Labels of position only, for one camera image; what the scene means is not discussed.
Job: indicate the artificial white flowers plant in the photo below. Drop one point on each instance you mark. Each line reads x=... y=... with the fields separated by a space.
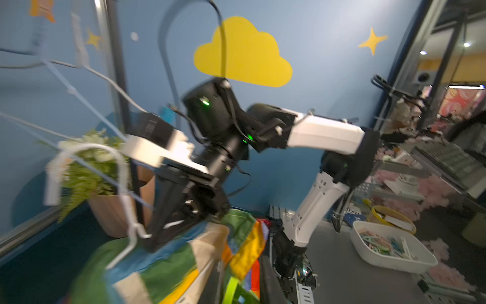
x=73 y=175

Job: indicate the beige faceted flower pot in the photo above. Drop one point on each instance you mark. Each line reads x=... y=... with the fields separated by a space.
x=108 y=209

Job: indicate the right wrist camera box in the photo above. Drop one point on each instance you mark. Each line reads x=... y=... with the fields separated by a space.
x=152 y=140

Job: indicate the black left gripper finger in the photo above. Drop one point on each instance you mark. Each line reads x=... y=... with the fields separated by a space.
x=270 y=289

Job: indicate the white tray outside workcell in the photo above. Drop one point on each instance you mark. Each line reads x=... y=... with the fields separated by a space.
x=391 y=248

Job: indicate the green clothespin rainbow jacket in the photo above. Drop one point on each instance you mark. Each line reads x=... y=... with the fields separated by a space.
x=233 y=293

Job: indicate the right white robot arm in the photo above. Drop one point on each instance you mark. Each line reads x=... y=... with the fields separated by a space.
x=295 y=149

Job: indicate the white hanger rainbow jacket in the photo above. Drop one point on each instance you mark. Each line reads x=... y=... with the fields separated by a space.
x=124 y=185

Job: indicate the rainbow striped jacket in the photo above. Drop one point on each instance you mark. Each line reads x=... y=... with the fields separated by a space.
x=178 y=271

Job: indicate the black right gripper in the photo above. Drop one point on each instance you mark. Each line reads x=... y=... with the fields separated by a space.
x=186 y=199

